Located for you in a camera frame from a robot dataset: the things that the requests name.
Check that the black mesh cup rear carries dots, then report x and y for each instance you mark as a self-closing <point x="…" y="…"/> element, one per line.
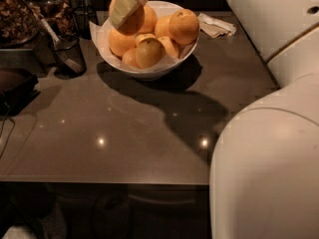
<point x="85" y="15"/>

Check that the black mesh cup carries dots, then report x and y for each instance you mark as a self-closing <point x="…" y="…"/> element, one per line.
<point x="85" y="15"/>
<point x="58" y="69"/>

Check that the dark brown tray stack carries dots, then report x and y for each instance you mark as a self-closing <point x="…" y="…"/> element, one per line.
<point x="17" y="90"/>

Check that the large top orange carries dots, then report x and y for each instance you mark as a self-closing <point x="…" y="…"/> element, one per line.
<point x="133" y="23"/>

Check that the front centre orange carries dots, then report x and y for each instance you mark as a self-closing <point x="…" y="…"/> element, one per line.
<point x="149" y="52"/>

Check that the white paper bowl liner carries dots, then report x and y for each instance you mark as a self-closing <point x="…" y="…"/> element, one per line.
<point x="99" y="37"/>

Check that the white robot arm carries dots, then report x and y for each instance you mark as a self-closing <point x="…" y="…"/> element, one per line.
<point x="264" y="175"/>

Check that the right top orange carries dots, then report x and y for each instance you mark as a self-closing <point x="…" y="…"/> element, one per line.
<point x="183" y="27"/>

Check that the small front left orange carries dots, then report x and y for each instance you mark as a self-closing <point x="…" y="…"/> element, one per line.
<point x="129" y="58"/>

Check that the black mesh cup front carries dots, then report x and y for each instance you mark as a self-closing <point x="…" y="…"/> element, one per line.
<point x="58" y="69"/>

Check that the orange hidden under top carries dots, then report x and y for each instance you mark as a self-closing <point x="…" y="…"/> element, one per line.
<point x="150" y="20"/>

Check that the large glass nut jar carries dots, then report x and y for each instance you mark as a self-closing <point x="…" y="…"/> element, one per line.
<point x="17" y="23"/>

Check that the folded paper napkins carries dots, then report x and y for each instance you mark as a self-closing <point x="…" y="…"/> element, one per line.
<point x="214" y="27"/>

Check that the rear glass snack jar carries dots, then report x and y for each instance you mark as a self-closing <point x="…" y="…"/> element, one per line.
<point x="59" y="11"/>

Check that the plastic scoop spoon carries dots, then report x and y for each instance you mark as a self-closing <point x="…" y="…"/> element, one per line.
<point x="55" y="37"/>

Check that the orange behind right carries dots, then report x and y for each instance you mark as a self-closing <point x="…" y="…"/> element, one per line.
<point x="161" y="28"/>

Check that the orange front right wedge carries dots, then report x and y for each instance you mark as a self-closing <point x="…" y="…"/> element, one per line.
<point x="171" y="47"/>

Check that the white ceramic bowl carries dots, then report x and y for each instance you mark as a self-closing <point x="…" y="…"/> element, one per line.
<point x="146" y="71"/>

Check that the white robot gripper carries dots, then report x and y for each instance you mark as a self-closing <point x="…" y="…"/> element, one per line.
<point x="120" y="9"/>

